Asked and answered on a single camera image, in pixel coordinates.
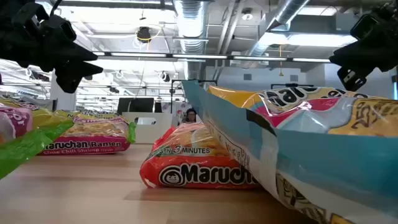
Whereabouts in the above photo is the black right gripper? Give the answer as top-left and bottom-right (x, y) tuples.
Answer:
(329, 1), (398, 92)

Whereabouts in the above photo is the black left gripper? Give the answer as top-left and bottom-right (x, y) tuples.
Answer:
(0, 0), (103, 93)

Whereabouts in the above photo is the green lime shrimp ramen pack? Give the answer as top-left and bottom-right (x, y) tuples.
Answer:
(39, 109), (137, 156)
(0, 97), (75, 180)

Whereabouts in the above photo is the blue beef ramen pack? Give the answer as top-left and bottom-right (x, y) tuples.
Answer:
(181, 80), (398, 224)

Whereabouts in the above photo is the orange chicken ramen pack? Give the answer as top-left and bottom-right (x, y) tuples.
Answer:
(139, 121), (261, 190)

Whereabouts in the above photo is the white column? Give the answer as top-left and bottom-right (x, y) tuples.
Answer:
(49, 70), (77, 112)

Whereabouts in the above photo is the black computer monitor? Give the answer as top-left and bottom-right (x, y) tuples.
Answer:
(117, 97), (155, 115)

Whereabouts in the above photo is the black ceiling device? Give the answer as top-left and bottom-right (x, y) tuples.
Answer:
(136, 26), (152, 44)

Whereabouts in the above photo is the white plastic bin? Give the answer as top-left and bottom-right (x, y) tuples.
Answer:
(121, 111), (178, 144)

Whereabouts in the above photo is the long ceiling light strip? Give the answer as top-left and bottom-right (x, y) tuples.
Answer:
(93, 51), (331, 63)

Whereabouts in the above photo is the person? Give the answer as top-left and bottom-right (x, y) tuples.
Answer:
(182, 108), (200, 124)

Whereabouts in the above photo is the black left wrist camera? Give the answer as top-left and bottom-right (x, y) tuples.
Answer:
(39, 14), (78, 43)

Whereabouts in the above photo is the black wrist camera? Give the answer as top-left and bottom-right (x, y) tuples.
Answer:
(350, 14), (379, 40)
(39, 14), (78, 43)

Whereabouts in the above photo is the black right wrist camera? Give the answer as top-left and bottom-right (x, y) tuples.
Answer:
(350, 14), (379, 40)

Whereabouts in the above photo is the black metal rig frame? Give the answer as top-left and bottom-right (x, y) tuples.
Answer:
(270, 82), (315, 90)

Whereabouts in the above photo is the slanted silver ventilation duct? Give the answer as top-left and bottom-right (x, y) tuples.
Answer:
(248, 0), (312, 58)

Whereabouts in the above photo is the wide silver ventilation duct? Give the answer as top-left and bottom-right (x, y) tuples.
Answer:
(172, 0), (208, 80)

